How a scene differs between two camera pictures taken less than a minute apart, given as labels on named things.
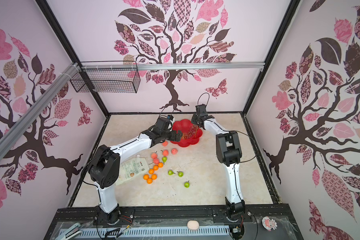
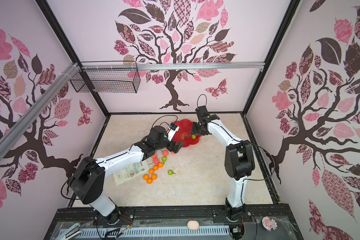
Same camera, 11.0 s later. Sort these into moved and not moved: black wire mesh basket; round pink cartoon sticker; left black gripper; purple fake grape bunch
Moved: left black gripper
Not moved: purple fake grape bunch; round pink cartoon sticker; black wire mesh basket
